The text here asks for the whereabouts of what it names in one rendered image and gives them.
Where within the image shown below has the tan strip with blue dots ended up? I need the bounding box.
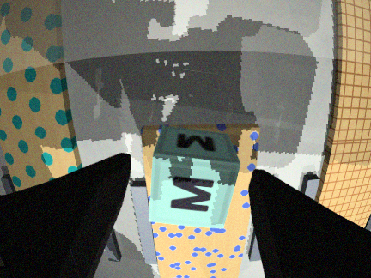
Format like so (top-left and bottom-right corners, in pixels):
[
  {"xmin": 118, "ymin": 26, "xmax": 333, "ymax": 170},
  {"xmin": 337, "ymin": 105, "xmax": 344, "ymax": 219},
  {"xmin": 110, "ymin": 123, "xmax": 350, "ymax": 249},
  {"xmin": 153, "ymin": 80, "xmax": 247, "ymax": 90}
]
[{"xmin": 141, "ymin": 123, "xmax": 261, "ymax": 278}]

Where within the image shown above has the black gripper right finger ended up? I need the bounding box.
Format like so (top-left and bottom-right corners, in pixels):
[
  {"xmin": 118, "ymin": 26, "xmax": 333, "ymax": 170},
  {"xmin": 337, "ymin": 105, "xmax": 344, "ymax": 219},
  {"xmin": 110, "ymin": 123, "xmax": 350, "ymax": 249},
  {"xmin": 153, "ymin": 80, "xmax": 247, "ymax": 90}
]
[{"xmin": 248, "ymin": 169, "xmax": 371, "ymax": 278}]

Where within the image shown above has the light teal cube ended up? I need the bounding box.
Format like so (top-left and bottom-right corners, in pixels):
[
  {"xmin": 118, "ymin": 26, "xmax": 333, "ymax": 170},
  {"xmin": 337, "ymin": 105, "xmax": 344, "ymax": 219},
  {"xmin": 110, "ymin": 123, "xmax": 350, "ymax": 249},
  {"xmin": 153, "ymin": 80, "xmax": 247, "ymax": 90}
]
[{"xmin": 149, "ymin": 125, "xmax": 240, "ymax": 229}]

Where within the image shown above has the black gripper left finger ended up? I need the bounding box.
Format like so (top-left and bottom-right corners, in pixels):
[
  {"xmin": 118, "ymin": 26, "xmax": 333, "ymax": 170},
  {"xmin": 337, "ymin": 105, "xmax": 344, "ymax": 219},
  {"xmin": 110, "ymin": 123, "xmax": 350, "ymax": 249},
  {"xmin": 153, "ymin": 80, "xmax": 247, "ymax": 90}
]
[{"xmin": 0, "ymin": 153, "xmax": 131, "ymax": 278}]

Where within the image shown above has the orange strip with teal dots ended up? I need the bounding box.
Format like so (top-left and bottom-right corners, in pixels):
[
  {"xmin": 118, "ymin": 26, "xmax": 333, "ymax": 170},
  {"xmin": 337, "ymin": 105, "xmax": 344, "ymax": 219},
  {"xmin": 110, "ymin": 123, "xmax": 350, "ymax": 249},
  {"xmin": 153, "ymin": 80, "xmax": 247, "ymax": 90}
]
[{"xmin": 0, "ymin": 63, "xmax": 82, "ymax": 191}]

